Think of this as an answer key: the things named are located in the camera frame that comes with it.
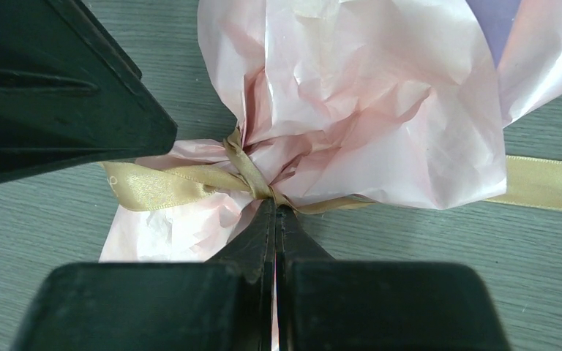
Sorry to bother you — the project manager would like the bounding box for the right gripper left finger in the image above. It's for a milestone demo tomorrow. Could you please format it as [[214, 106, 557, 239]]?
[[12, 200, 277, 350]]

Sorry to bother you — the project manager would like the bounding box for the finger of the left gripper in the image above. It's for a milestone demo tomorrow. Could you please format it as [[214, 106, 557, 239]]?
[[0, 1, 177, 184]]

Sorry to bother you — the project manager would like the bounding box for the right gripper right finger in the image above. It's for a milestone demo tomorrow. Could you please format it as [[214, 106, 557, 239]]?
[[276, 206, 510, 350]]

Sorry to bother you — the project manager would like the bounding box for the pink flower bouquet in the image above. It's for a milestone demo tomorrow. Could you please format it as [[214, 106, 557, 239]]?
[[100, 1, 562, 262]]

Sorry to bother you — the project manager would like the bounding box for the tan ribbon bow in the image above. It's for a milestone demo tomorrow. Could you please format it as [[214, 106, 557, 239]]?
[[101, 131, 562, 211]]

